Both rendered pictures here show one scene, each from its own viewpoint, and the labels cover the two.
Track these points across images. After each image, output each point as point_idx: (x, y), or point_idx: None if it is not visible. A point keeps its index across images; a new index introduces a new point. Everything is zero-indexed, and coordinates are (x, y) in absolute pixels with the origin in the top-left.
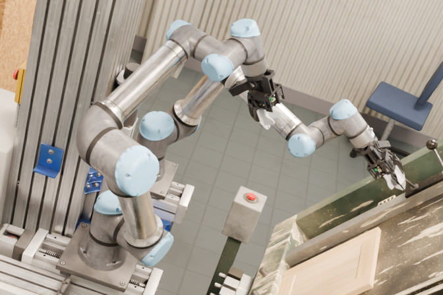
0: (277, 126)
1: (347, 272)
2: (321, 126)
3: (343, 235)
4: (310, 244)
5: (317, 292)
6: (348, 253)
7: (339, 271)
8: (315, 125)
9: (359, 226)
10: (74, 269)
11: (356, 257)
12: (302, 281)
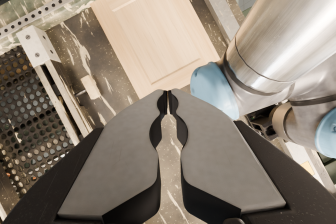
0: (249, 40)
1: (160, 65)
2: (298, 93)
3: (216, 19)
4: None
5: (136, 40)
6: (188, 46)
7: (163, 52)
8: (299, 85)
9: (226, 37)
10: None
11: (180, 64)
12: (152, 4)
